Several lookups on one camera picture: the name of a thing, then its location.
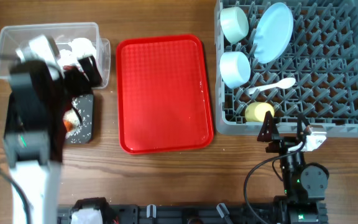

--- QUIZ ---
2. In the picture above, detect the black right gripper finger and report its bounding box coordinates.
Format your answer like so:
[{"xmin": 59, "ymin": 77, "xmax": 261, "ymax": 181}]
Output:
[
  {"xmin": 296, "ymin": 113, "xmax": 310, "ymax": 140},
  {"xmin": 257, "ymin": 111, "xmax": 280, "ymax": 142}
]

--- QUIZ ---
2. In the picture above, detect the yellow plastic cup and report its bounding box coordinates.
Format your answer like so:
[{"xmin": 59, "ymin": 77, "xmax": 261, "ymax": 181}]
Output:
[{"xmin": 244, "ymin": 102, "xmax": 275, "ymax": 122}]

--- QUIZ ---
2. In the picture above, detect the pile of white rice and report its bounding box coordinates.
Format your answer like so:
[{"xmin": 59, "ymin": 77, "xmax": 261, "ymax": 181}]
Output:
[{"xmin": 62, "ymin": 96, "xmax": 93, "ymax": 139}]

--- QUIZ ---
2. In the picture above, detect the white plastic spoon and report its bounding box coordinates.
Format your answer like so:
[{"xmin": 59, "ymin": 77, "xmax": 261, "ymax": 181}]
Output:
[{"xmin": 247, "ymin": 77, "xmax": 296, "ymax": 95}]

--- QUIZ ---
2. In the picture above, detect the orange carrot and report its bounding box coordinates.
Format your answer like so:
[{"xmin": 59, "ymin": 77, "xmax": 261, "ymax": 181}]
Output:
[{"xmin": 63, "ymin": 120, "xmax": 73, "ymax": 132}]

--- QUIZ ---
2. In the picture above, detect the light blue bowl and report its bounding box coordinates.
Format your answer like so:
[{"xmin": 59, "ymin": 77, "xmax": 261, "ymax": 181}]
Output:
[{"xmin": 219, "ymin": 52, "xmax": 251, "ymax": 89}]

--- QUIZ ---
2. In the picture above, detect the light blue plate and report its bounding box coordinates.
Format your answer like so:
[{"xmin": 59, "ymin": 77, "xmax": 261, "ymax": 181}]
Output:
[{"xmin": 253, "ymin": 2, "xmax": 293, "ymax": 63}]

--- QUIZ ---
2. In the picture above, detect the mint green bowl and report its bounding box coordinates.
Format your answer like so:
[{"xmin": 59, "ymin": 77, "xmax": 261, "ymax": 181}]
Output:
[{"xmin": 220, "ymin": 7, "xmax": 249, "ymax": 44}]

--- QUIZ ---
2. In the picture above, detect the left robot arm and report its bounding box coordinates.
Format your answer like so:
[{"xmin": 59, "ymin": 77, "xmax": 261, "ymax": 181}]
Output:
[{"xmin": 3, "ymin": 55, "xmax": 102, "ymax": 223}]

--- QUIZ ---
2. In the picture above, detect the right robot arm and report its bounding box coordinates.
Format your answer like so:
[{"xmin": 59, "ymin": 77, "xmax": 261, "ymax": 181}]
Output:
[{"xmin": 257, "ymin": 111, "xmax": 329, "ymax": 223}]

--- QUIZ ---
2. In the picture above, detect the black food waste tray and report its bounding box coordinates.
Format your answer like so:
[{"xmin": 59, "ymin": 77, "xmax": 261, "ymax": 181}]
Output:
[{"xmin": 63, "ymin": 93, "xmax": 95, "ymax": 145}]

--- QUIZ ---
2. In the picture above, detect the grey dishwasher rack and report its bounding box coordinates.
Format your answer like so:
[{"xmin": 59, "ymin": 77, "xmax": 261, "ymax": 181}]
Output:
[{"xmin": 214, "ymin": 1, "xmax": 358, "ymax": 138}]

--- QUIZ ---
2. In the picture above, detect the clear plastic waste bin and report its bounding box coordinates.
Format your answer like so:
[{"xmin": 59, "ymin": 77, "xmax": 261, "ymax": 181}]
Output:
[{"xmin": 0, "ymin": 22, "xmax": 111, "ymax": 89}]

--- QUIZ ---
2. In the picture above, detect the large crumpled white tissue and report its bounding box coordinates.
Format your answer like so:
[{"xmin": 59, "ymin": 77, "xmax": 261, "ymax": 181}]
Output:
[{"xmin": 58, "ymin": 38, "xmax": 97, "ymax": 67}]

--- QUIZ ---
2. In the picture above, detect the red serving tray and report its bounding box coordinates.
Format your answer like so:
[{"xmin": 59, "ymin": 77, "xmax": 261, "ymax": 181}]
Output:
[{"xmin": 116, "ymin": 34, "xmax": 214, "ymax": 155}]

